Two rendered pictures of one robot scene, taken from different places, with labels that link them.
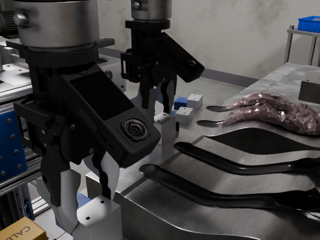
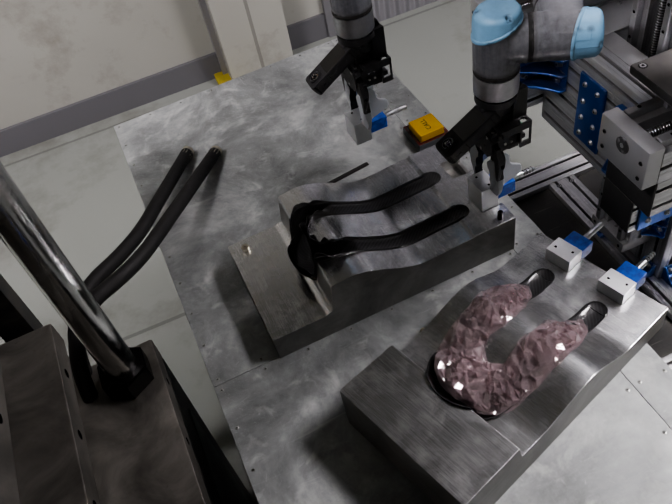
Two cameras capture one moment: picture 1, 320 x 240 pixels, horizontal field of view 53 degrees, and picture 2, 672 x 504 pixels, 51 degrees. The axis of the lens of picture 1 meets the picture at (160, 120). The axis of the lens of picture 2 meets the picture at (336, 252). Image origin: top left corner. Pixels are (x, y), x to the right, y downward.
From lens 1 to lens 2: 1.47 m
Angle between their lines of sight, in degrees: 93
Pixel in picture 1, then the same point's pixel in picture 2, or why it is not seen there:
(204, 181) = (398, 210)
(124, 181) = (422, 160)
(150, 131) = (312, 82)
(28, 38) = not seen: hidden behind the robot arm
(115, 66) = (635, 146)
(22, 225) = (433, 125)
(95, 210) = (356, 115)
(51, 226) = not seen: hidden behind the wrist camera
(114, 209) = (352, 123)
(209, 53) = not seen: outside the picture
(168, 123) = (473, 186)
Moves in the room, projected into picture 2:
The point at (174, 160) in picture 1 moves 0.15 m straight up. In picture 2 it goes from (438, 198) to (434, 140)
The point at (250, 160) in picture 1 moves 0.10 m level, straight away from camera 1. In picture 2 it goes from (409, 254) to (451, 281)
